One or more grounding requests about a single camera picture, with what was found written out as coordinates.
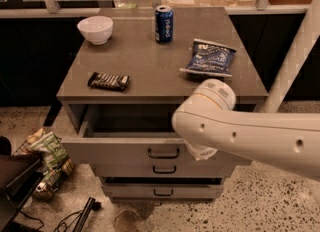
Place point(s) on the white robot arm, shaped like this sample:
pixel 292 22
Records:
pixel 287 141

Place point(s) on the grey drawer cabinet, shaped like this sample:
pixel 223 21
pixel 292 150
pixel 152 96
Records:
pixel 154 69

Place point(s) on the green white snack bag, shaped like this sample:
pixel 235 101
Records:
pixel 51 150

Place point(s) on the black wire basket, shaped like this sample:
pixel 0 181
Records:
pixel 53 178

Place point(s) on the blue chip bag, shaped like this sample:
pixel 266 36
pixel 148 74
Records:
pixel 210 58

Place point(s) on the metal can in basket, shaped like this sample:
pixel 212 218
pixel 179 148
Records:
pixel 42 188

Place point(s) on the black base equipment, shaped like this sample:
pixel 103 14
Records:
pixel 18 175

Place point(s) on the white diagonal support pole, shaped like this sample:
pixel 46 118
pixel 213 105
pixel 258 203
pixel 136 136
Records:
pixel 304 40

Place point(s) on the grey top drawer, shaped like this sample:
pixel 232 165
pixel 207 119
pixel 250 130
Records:
pixel 128 134

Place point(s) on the grey middle drawer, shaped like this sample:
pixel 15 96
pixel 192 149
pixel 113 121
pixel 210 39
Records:
pixel 153 171

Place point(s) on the grey bottom drawer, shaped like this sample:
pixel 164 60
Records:
pixel 185 189

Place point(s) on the blue soda can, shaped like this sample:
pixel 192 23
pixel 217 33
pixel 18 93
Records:
pixel 163 24

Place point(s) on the white railing ledge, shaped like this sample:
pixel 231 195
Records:
pixel 85 12

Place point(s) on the white ceramic bowl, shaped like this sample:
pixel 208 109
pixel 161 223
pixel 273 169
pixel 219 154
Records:
pixel 96 29

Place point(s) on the dark striped snack bar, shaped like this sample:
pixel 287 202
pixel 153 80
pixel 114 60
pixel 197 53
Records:
pixel 108 81

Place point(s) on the grey drawer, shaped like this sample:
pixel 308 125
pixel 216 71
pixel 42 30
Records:
pixel 185 189
pixel 153 171
pixel 128 134

